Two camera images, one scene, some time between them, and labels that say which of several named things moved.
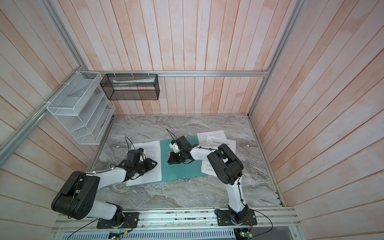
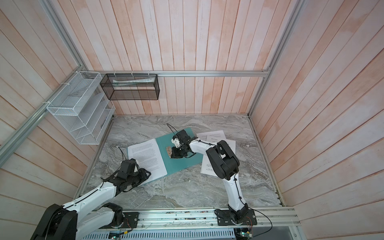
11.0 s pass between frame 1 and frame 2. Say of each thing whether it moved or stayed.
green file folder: moved
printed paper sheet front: stayed
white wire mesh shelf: stayed
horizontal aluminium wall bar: stayed
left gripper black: moved
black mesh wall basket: stayed
